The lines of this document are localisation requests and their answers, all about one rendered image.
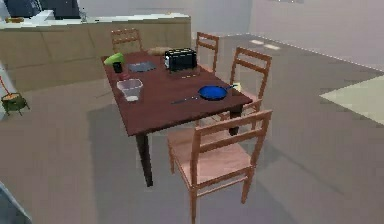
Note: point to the black cup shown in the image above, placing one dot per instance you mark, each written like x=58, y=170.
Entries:
x=117, y=67

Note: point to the dark red wooden table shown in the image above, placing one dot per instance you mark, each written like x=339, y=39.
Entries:
x=160, y=100

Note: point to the clear glass bowl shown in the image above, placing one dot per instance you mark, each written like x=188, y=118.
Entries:
x=130, y=89

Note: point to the blue frying pan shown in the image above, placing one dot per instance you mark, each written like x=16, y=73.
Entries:
x=212, y=92

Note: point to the beige kitchen counter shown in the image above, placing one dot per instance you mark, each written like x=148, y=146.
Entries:
x=66, y=50

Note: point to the thin dark knife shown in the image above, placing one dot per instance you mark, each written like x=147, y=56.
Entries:
x=185, y=99

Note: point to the light brown wooden chair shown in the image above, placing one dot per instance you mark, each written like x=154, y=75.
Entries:
x=213, y=156
x=126, y=39
x=251, y=71
x=207, y=46

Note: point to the dark blue appliance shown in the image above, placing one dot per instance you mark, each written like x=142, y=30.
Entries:
x=43, y=8

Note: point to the brown dish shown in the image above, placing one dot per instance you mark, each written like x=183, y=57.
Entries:
x=14, y=20

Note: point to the black toaster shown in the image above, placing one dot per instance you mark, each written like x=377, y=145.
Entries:
x=180, y=59

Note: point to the dark grey laptop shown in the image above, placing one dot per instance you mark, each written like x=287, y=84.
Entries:
x=142, y=66

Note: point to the small clear shaker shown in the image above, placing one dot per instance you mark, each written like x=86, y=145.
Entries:
x=83, y=15

